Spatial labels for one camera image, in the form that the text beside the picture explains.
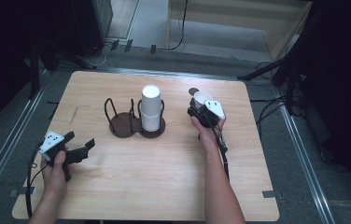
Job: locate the brown double cup holder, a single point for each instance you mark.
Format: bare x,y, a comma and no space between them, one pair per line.
122,126

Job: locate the grey tape piece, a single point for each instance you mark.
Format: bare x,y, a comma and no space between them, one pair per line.
269,194
18,191

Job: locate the light wooden shelf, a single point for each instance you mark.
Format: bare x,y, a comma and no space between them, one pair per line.
226,15

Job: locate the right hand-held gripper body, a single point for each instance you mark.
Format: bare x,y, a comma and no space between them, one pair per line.
214,109

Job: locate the person's right hand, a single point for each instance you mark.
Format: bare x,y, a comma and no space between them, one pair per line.
207,135

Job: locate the metal floor rail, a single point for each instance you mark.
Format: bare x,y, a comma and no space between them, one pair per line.
5,152
164,73
307,168

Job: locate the black tripod stand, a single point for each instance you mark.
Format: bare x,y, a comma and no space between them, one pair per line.
259,72

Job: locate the black metal stand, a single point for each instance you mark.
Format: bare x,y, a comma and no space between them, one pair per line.
34,77

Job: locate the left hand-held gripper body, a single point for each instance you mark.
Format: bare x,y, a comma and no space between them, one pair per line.
52,141

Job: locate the person's left hand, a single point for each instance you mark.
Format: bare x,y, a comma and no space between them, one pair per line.
55,180

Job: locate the black cabinet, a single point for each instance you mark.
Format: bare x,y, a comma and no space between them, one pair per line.
86,25

